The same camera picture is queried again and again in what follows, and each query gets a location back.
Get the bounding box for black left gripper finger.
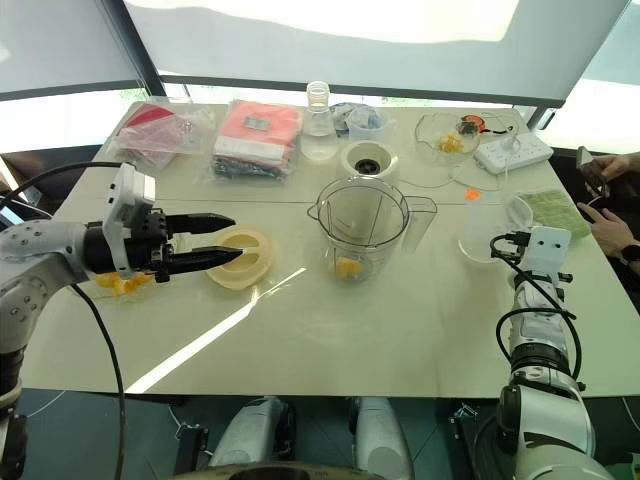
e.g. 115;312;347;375
167;212;237;237
154;245;246;284

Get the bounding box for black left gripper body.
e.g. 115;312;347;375
124;207;175;276

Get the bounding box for dark smartphone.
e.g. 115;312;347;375
575;145;613;198

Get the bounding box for cream blender lid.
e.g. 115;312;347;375
204;224;277;292

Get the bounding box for orange segments in jar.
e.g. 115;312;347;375
327;256;365;282

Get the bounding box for white blender base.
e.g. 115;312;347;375
340;140;402;201

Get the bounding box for person's left hand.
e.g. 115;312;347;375
576;201;640;257

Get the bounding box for person's right hand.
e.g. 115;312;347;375
589;151;640;183

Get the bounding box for orange segment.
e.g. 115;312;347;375
122;273;154;294
94;272;127;297

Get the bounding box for bagged red cloth stack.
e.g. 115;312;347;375
211;99;305;182

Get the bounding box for plastic bag with red sheet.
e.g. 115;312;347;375
106;101;217;170

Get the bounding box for clear plastic bottle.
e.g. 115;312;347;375
300;81;342;162

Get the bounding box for blue white crumpled cloth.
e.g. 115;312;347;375
329;101;377;135

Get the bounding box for silver robot leg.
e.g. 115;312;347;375
348;396;415;480
206;396;297;469

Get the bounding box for clear measuring cup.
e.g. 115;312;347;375
345;106;392;145

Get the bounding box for white roller blind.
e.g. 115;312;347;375
123;0;634;109
0;0;151;102

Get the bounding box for dark rounded robot torso edge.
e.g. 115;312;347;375
172;462;374;480

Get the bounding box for clear glass bowl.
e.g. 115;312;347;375
414;112;482;167

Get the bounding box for clear plastic cup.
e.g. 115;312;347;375
456;193;535;264

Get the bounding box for white power strip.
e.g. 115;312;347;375
473;131;555;176

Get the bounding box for green cloth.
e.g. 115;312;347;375
516;187;592;245

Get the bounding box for black wristwatch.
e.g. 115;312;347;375
618;242;640;275

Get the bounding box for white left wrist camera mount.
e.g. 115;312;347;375
102;162;157;275

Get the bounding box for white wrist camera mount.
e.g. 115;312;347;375
522;225;573;277
102;162;157;275

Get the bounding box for clear blender jar with handle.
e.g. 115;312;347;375
306;175;439;288

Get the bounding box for dark window frame post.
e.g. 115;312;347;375
102;0;169;100

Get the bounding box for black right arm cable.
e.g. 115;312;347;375
489;231;584;382

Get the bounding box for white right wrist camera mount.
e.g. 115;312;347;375
522;225;573;277

